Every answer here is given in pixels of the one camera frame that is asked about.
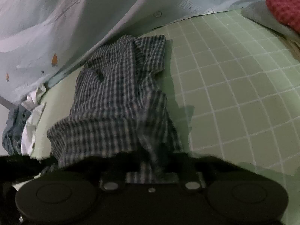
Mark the green grid mat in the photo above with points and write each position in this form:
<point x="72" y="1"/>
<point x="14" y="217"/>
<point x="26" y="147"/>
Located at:
<point x="232" y="90"/>

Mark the red knitted folded garment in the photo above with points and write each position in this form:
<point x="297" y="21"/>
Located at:
<point x="287" y="12"/>

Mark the blue plaid shirt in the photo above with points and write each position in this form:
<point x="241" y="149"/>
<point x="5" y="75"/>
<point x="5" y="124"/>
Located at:
<point x="118" y="107"/>

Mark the white crumpled cloth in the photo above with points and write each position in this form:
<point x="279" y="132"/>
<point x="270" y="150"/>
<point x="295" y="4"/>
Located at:
<point x="32" y="104"/>

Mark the light blue carrot-print curtain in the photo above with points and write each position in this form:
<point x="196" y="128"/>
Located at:
<point x="42" y="40"/>

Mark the blue denim crumpled cloth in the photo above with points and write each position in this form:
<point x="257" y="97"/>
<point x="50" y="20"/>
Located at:
<point x="11" y="139"/>

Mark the light grey folded garment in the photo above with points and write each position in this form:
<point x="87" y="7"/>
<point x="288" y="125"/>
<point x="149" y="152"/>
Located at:
<point x="259" y="13"/>

